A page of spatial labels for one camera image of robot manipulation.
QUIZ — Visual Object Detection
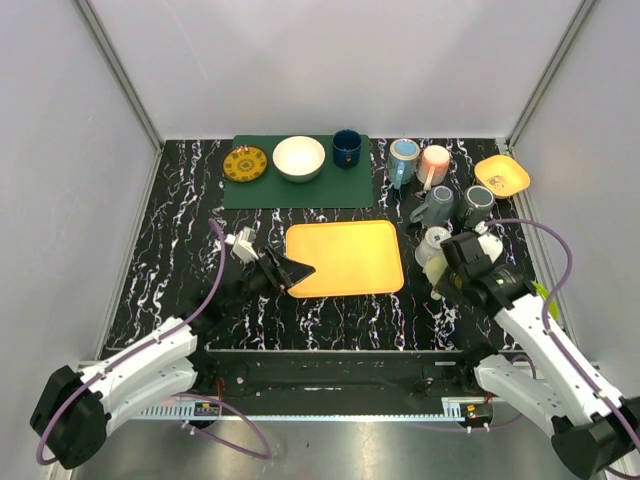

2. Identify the yellow patterned plate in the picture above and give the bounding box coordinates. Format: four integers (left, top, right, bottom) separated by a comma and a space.
222, 145, 269, 183

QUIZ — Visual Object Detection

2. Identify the white bowl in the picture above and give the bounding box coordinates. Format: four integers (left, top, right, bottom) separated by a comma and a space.
272, 136, 326, 183

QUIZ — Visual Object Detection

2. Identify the pink mug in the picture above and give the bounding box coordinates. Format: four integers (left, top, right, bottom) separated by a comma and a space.
416, 145, 451, 191

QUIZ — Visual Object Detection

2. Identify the dark green placemat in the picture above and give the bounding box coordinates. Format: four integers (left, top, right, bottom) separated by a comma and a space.
223, 135, 374, 210

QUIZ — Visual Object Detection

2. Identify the light blue mug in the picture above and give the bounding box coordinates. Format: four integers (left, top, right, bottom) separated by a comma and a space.
414, 226, 451, 267

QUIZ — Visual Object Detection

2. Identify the yellow square dish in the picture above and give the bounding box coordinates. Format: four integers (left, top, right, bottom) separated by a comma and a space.
474, 155, 531, 199

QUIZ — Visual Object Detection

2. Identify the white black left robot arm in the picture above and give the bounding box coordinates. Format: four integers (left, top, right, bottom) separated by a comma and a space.
29, 247, 315, 470

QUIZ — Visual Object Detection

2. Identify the light green mug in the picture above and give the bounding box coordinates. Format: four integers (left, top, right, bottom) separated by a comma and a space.
423, 252, 448, 287

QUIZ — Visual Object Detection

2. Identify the dark teal mug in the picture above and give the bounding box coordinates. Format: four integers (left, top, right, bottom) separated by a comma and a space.
455, 185, 495, 228

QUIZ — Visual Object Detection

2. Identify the orange and blue mug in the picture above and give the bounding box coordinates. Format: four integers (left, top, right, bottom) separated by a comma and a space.
386, 138, 421, 190

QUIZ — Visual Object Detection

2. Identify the navy blue mug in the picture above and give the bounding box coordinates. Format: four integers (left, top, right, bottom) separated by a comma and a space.
332, 129, 362, 169

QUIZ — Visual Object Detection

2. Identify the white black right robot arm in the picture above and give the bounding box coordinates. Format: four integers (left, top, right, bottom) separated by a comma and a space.
424, 231, 639, 479

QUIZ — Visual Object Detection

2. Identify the lime green plate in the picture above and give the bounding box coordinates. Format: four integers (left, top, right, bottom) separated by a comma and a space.
532, 280, 560, 321

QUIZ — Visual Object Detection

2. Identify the yellow serving tray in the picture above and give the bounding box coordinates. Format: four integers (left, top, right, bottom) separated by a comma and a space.
285, 220, 404, 299

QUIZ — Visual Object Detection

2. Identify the grey mug white inside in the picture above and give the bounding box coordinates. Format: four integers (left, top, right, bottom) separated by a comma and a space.
409, 185, 455, 228

